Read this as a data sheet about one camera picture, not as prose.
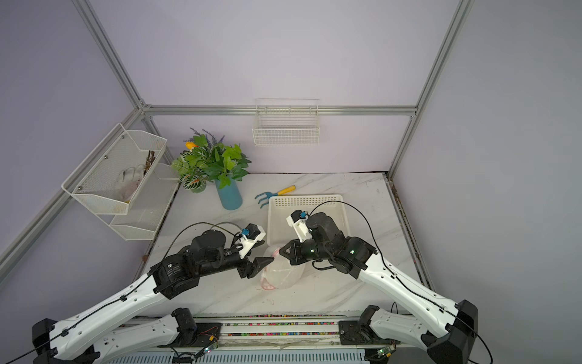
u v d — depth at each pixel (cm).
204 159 82
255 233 55
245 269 58
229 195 100
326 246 51
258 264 58
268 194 111
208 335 72
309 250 58
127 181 78
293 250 62
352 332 73
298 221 62
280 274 69
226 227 53
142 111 91
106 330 43
